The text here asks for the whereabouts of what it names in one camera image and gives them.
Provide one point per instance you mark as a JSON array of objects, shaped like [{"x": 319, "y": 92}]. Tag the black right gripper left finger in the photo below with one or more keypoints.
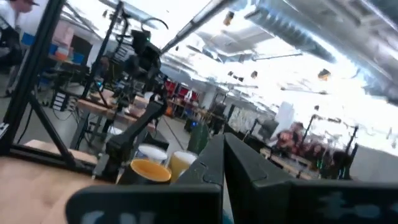
[{"x": 208, "y": 168}]

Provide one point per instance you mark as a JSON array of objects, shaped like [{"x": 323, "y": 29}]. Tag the white mug with blue stripes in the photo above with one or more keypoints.
[{"x": 152, "y": 153}]

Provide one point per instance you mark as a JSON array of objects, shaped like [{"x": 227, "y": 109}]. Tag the black metal frame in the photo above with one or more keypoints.
[{"x": 31, "y": 74}]

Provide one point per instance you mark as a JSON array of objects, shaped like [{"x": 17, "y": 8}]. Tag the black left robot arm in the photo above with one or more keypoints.
[{"x": 136, "y": 127}]

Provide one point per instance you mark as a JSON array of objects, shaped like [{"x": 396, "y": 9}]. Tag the black aluminium frame rail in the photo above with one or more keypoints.
[{"x": 46, "y": 160}]

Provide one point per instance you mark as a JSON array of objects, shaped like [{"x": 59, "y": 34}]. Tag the person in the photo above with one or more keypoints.
[
  {"x": 9, "y": 18},
  {"x": 290, "y": 137}
]

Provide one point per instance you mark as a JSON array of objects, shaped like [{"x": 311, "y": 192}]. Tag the wooden workbench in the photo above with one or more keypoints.
[{"x": 93, "y": 107}]

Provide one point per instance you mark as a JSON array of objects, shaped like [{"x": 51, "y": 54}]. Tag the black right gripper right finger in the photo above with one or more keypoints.
[{"x": 255, "y": 193}]

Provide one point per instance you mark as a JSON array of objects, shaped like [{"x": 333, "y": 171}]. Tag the thin black frame brace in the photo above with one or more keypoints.
[{"x": 53, "y": 130}]

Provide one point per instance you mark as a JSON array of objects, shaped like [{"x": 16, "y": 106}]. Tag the black mug yellow inside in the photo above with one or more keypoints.
[{"x": 149, "y": 169}]

